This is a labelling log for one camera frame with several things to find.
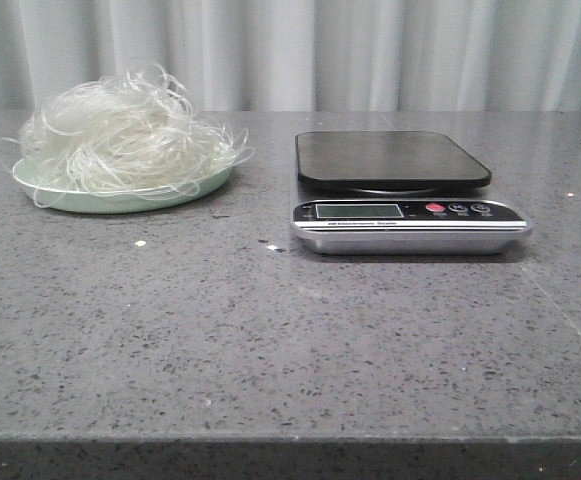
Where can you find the light green plastic plate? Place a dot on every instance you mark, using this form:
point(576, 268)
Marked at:
point(120, 202)

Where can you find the white pleated curtain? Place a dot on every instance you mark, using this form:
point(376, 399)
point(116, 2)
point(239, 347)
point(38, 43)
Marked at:
point(305, 55)

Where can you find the black silver kitchen scale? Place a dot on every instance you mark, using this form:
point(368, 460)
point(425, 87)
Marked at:
point(397, 193)

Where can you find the white vermicelli noodle bundle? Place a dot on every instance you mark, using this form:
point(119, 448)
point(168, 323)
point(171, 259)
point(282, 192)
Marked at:
point(132, 131)

